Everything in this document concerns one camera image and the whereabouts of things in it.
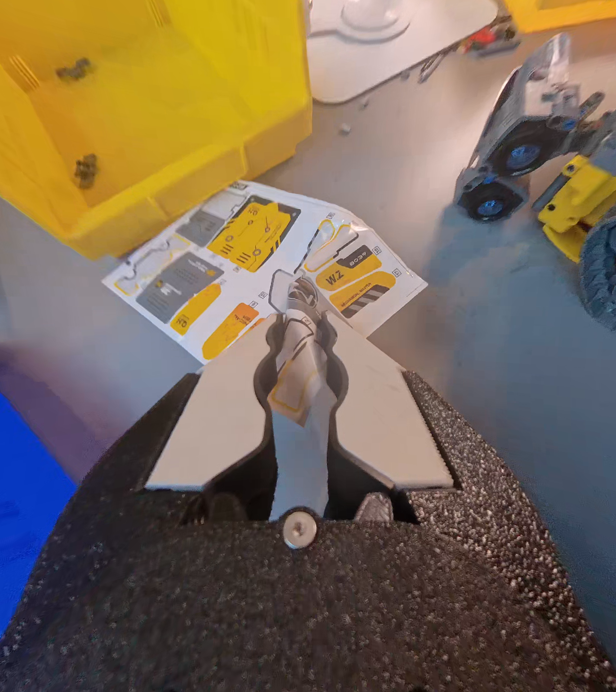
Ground scattered small brick parts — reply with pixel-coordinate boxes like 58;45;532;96
339;16;521;136

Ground blue storage bin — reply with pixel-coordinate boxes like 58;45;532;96
0;346;79;671

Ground yellow tracked brick vehicle model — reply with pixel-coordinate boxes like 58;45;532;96
532;70;616;338

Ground sticker sheet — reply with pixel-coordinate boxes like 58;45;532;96
102;181;429;428

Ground large yellow storage bin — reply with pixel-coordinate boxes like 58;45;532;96
503;0;616;33

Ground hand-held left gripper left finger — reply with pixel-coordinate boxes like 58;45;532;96
145;314;284;493

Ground grey brick power module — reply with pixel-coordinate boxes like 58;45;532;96
453;32;606;222

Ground small dark brick part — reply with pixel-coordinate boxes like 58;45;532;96
73;154;99;190
55;57;94;83

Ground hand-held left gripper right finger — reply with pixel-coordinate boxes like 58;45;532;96
320;314;456;492

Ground book stand with white base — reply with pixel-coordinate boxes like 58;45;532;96
305;0;503;105

